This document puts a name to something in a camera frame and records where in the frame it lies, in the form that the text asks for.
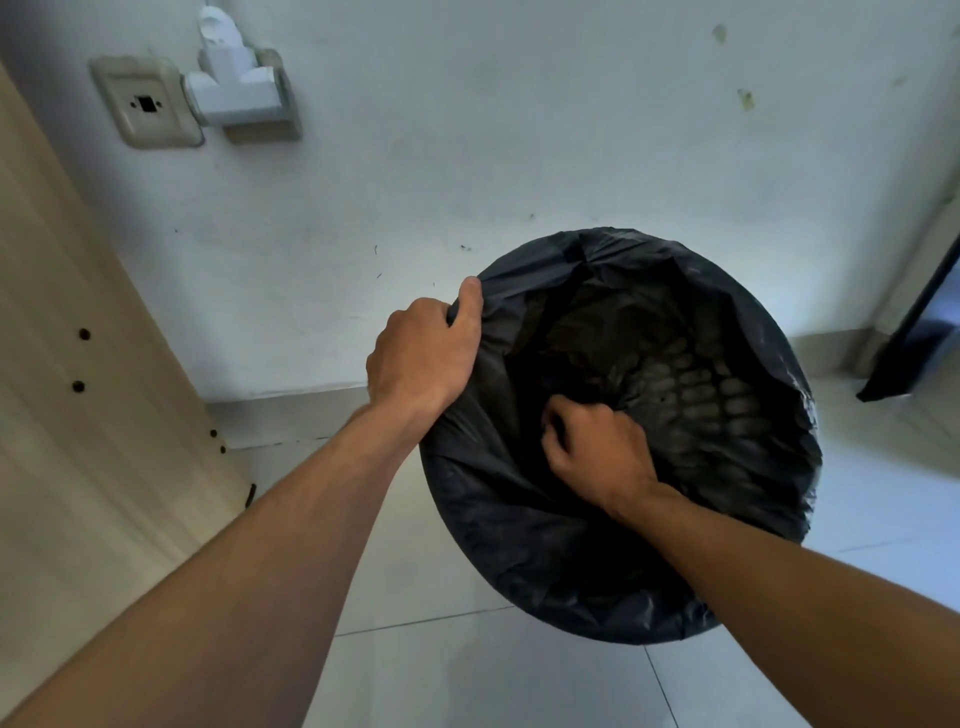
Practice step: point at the light wooden desk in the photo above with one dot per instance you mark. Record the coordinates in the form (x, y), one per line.
(75, 450)

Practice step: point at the black flat panel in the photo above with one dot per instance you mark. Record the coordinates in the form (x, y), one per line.
(900, 352)

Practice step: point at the beige wall socket plate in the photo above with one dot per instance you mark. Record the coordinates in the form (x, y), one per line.
(146, 105)

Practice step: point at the person's left hand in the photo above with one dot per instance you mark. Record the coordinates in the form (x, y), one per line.
(420, 360)

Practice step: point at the person's left forearm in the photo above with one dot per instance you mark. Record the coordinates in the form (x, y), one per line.
(225, 585)

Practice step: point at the person's right forearm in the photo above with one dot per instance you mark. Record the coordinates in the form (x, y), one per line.
(810, 622)

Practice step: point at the person's right hand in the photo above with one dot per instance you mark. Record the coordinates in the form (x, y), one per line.
(600, 457)

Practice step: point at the white plug adapter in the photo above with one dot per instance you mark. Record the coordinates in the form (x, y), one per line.
(232, 94)

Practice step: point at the black plastic trash bag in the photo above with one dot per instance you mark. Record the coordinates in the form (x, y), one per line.
(525, 540)

